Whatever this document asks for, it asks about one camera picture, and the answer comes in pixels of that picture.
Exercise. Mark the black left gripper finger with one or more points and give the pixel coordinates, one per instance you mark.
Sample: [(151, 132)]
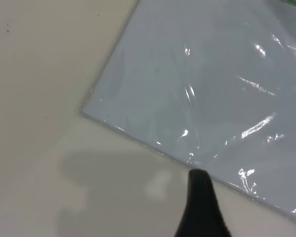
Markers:
[(201, 212)]

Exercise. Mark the clear plastic zipper bag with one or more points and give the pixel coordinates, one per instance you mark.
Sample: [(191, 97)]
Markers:
[(212, 98)]

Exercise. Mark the white paper stack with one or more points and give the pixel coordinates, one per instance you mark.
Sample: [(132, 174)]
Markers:
[(199, 86)]

